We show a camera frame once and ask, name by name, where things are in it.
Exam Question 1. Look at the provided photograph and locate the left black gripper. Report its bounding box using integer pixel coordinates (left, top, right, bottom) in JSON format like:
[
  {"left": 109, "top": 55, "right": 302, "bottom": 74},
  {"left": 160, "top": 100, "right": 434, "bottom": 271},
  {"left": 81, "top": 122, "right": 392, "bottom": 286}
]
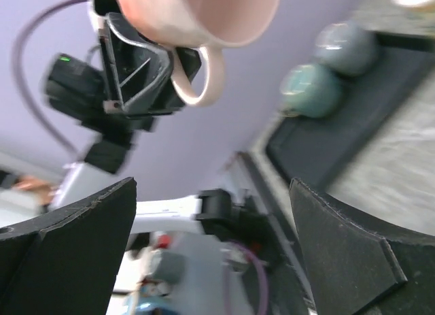
[{"left": 43, "top": 12, "right": 203, "bottom": 134}]

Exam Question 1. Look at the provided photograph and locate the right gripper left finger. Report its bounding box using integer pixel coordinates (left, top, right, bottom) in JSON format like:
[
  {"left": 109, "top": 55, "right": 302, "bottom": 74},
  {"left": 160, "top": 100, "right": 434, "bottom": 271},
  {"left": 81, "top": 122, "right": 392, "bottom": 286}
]
[{"left": 1, "top": 178, "right": 137, "bottom": 315}]

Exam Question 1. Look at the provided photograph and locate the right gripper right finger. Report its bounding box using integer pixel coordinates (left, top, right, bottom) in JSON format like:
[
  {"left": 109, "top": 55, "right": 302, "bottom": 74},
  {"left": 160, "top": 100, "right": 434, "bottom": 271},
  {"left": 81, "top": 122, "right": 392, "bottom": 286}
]
[{"left": 289, "top": 179, "right": 434, "bottom": 314}]

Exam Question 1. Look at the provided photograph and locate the pink mug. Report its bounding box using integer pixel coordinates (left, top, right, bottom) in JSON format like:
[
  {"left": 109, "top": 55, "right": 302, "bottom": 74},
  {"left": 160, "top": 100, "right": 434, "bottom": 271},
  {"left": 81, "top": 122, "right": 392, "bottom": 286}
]
[{"left": 117, "top": 0, "right": 280, "bottom": 107}]

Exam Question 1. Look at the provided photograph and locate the teal green mug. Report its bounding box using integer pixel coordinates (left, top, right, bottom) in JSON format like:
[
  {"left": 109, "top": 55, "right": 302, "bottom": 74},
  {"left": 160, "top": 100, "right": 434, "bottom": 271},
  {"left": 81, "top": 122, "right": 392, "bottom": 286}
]
[{"left": 280, "top": 63, "right": 343, "bottom": 118}]

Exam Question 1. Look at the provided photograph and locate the pale grey-blue mug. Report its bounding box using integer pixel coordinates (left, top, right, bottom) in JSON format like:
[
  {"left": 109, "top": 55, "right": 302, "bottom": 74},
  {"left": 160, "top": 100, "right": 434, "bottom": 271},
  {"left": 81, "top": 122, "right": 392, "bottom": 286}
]
[{"left": 314, "top": 20, "right": 379, "bottom": 77}]

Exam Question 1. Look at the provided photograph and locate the black serving tray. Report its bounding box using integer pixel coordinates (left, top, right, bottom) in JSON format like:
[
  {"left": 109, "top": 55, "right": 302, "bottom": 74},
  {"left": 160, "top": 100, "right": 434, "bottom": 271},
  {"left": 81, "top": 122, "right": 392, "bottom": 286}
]
[{"left": 265, "top": 32, "right": 434, "bottom": 190}]

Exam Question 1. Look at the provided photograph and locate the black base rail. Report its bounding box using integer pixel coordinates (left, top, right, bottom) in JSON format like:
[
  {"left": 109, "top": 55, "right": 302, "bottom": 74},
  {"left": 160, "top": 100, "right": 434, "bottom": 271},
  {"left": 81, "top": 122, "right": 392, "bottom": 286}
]
[{"left": 231, "top": 152, "right": 316, "bottom": 314}]

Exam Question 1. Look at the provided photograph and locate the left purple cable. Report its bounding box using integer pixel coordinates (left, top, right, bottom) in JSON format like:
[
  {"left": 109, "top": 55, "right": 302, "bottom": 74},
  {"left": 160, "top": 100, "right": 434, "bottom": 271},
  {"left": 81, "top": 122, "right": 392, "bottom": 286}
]
[{"left": 12, "top": 0, "right": 91, "bottom": 159}]

